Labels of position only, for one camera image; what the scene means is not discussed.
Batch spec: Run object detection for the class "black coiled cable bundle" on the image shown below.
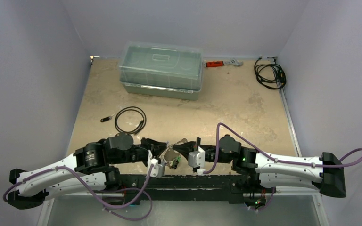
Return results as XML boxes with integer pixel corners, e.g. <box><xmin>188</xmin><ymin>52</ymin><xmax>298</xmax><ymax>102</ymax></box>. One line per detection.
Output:
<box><xmin>254</xmin><ymin>57</ymin><xmax>287</xmax><ymax>90</ymax></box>

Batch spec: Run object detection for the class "metal keyring plate with keys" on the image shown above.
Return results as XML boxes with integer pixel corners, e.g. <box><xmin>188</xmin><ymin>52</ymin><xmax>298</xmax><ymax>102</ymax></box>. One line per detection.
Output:
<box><xmin>161</xmin><ymin>138</ymin><xmax>188</xmax><ymax>171</ymax></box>

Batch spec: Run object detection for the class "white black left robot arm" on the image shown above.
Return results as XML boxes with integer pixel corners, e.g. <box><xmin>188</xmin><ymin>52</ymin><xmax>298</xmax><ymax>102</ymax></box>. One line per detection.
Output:
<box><xmin>3</xmin><ymin>132</ymin><xmax>167</xmax><ymax>210</ymax></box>

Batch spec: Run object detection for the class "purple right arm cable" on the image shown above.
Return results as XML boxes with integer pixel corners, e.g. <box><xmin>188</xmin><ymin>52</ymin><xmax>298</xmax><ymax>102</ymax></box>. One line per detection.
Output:
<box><xmin>201</xmin><ymin>122</ymin><xmax>362</xmax><ymax>213</ymax></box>

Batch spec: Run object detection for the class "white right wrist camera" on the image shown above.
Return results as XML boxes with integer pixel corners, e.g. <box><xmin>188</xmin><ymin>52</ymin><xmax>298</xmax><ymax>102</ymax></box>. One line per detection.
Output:
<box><xmin>188</xmin><ymin>146</ymin><xmax>205</xmax><ymax>175</ymax></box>

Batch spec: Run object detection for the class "green clear-lid storage box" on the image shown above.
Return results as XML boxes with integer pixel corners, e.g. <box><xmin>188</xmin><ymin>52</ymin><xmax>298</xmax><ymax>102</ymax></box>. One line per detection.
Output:
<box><xmin>118</xmin><ymin>42</ymin><xmax>203</xmax><ymax>101</ymax></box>

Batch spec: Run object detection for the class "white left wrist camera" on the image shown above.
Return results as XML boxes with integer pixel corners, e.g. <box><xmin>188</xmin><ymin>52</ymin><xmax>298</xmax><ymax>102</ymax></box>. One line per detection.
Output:
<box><xmin>147</xmin><ymin>150</ymin><xmax>165</xmax><ymax>178</ymax></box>

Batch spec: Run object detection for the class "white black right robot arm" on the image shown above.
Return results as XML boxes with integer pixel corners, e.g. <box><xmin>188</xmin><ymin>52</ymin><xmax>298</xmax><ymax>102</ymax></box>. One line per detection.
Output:
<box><xmin>173</xmin><ymin>135</ymin><xmax>346</xmax><ymax>198</ymax></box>

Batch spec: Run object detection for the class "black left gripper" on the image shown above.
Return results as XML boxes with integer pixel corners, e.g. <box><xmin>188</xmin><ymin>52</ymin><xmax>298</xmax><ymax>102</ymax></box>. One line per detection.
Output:
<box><xmin>110</xmin><ymin>137</ymin><xmax>167</xmax><ymax>165</ymax></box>

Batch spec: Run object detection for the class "black USB cable loop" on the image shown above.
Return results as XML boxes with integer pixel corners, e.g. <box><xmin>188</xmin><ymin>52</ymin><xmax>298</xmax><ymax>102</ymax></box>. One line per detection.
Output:
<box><xmin>114</xmin><ymin>106</ymin><xmax>147</xmax><ymax>135</ymax></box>

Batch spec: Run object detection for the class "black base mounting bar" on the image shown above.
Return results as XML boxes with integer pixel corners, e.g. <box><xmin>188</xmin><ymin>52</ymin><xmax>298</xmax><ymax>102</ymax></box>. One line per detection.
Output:
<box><xmin>91</xmin><ymin>173</ymin><xmax>264</xmax><ymax>206</ymax></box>

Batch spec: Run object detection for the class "red handled adjustable wrench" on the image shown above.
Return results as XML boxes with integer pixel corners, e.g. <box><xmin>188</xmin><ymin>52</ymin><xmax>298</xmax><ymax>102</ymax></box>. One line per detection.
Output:
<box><xmin>204</xmin><ymin>58</ymin><xmax>243</xmax><ymax>68</ymax></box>

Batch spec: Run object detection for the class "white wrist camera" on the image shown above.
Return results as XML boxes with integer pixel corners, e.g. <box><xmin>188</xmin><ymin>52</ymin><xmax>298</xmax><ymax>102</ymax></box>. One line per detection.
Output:
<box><xmin>188</xmin><ymin>146</ymin><xmax>205</xmax><ymax>175</ymax></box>
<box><xmin>147</xmin><ymin>150</ymin><xmax>165</xmax><ymax>178</ymax></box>

